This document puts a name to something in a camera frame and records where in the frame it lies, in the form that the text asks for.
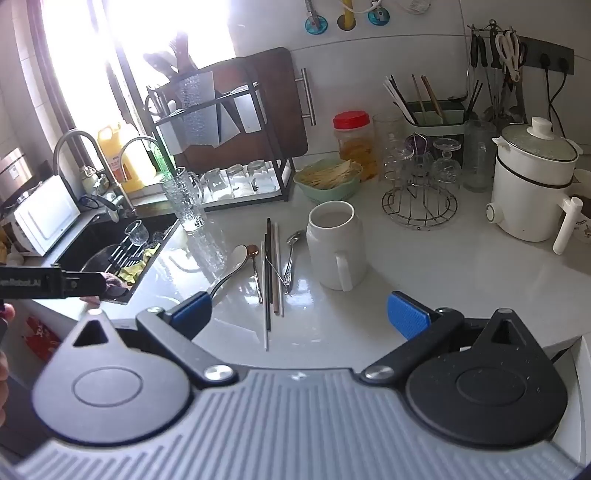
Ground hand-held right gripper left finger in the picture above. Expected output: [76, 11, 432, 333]
[69, 292, 237, 387]

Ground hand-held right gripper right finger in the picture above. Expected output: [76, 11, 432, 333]
[361, 291, 536, 385]

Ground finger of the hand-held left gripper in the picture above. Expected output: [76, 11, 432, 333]
[63, 271, 107, 297]

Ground white ceramic spoon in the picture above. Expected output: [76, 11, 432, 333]
[210, 244, 250, 298]

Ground copper spoon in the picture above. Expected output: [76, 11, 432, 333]
[246, 244, 264, 304]

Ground tan chopstick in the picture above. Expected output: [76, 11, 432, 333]
[274, 223, 284, 318]

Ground white ceramic mug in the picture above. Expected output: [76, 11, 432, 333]
[306, 200, 369, 291]

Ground silver spoon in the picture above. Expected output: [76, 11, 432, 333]
[281, 229, 306, 295]

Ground person's left forearm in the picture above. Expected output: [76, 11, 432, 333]
[0, 353, 10, 428]

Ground row of hanging kitchen utensils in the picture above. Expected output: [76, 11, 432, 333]
[466, 19, 527, 118]

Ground pink fuzzy cloth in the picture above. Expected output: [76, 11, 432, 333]
[99, 272, 132, 298]

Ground black sink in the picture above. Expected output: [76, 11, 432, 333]
[55, 210, 181, 305]

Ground yellow cloth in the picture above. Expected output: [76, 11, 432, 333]
[117, 247, 160, 284]

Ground red packet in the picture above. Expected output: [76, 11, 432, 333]
[25, 316, 62, 363]

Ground white box appliance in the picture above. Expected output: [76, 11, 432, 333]
[11, 175, 81, 257]

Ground small footed glass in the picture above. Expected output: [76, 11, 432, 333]
[124, 220, 149, 247]

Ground textured glass mug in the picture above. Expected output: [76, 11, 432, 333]
[159, 167, 207, 232]

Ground grey metal canister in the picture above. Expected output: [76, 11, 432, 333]
[0, 148, 28, 200]

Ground yellow oil bottle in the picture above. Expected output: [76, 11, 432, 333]
[97, 124, 158, 192]

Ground upside-down drinking glasses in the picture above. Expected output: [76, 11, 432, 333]
[201, 182, 283, 208]

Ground green bottle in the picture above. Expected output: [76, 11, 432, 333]
[150, 141, 174, 175]

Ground tall steel faucet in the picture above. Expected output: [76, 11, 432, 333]
[53, 130, 139, 217]

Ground green plastic basket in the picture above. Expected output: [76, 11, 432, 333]
[294, 159, 363, 204]

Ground black dish rack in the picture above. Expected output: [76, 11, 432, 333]
[147, 69, 296, 203]

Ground clear patterned glass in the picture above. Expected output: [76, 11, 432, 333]
[383, 134, 416, 182]

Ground stemmed crystal glass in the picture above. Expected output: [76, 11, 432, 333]
[431, 137, 462, 195]

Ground dried noodles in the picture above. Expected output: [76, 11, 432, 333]
[300, 159, 361, 189]

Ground white electric pot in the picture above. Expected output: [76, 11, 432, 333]
[486, 117, 585, 256]

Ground purple cup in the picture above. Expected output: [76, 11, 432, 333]
[406, 134, 432, 156]

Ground tall glass jug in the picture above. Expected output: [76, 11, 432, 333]
[463, 119, 497, 192]

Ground white plastic caddy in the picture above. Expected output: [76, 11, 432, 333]
[157, 99, 218, 155]

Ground red-lidded plastic jar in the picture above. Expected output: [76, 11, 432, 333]
[332, 111, 377, 182]

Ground tall clear glass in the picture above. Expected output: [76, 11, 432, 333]
[373, 113, 407, 171]

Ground brown cutting board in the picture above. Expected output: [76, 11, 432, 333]
[173, 46, 318, 174]

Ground speckled pot lid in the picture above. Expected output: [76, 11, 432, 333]
[501, 117, 580, 162]

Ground bundle of chopsticks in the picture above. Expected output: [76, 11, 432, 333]
[382, 74, 483, 125]

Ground dark cooking spatulas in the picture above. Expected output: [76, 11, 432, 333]
[143, 30, 199, 78]

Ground wire cup rack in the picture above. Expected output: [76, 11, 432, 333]
[381, 133, 459, 229]

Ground black power cable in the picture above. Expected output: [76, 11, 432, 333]
[545, 58, 570, 126]

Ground white handled scissors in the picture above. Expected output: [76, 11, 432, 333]
[495, 30, 522, 83]

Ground dark wall outlet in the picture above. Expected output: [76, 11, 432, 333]
[516, 36, 575, 75]

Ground white cable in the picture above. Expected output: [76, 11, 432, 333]
[342, 0, 416, 14]

